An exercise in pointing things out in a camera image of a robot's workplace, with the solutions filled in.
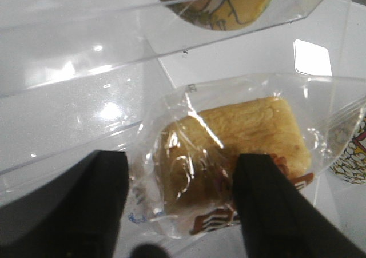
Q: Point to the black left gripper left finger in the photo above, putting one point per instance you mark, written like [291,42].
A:
[77,214]

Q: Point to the yellow popcorn paper cup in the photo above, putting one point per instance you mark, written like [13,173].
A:
[351,160]

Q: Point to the packaged bread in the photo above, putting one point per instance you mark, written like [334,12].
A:
[189,142]

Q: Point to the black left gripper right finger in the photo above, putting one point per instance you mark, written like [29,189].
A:
[276,220]

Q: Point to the clear acrylic display shelf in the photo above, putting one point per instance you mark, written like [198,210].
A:
[78,75]

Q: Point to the green cartoon drink bottle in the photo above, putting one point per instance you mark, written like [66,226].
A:
[220,15]

